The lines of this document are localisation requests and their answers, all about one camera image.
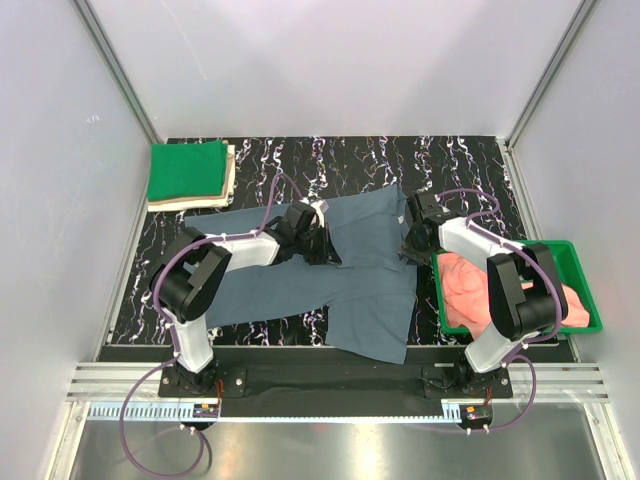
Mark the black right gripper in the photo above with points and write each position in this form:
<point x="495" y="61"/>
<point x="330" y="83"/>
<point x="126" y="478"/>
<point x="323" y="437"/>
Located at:
<point x="406" y="249"/>

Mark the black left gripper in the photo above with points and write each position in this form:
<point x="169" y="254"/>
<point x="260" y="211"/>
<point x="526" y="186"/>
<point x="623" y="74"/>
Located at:
<point x="327" y="253"/>

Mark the blue-grey t-shirt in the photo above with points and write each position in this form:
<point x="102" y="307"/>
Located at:
<point x="370" y="295"/>

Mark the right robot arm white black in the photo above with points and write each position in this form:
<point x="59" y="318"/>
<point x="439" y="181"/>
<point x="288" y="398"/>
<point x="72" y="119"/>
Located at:
<point x="526" y="299"/>

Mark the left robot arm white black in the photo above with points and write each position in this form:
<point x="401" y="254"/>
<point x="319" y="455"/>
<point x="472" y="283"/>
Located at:
<point x="189" y="275"/>

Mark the folded beige t-shirt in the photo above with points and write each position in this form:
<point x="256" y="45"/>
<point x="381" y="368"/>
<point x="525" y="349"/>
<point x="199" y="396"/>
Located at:
<point x="219" y="201"/>

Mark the pink t-shirt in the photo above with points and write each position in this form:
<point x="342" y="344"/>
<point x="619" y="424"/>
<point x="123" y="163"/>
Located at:
<point x="464" y="290"/>

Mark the folded green t-shirt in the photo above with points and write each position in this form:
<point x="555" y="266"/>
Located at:
<point x="186" y="170"/>

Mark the green plastic bin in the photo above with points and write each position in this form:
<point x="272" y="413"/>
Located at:
<point x="583" y="317"/>

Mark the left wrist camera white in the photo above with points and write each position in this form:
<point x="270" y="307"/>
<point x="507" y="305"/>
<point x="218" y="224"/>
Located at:
<point x="320" y="207"/>

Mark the aluminium frame rail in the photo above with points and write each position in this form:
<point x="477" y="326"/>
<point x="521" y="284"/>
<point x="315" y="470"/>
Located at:
<point x="551" y="382"/>

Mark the grey slotted cable duct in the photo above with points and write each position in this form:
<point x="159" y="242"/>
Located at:
<point x="228" y="412"/>

